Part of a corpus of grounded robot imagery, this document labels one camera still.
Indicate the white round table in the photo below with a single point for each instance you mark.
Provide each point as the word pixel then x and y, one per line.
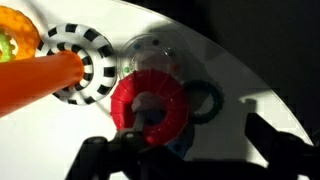
pixel 41 140

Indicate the orange rod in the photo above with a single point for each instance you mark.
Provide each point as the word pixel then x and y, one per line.
pixel 25 81

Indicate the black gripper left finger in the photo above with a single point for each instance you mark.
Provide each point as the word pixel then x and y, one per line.
pixel 127 152

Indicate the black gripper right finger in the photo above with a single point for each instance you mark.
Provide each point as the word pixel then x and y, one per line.
pixel 288 156

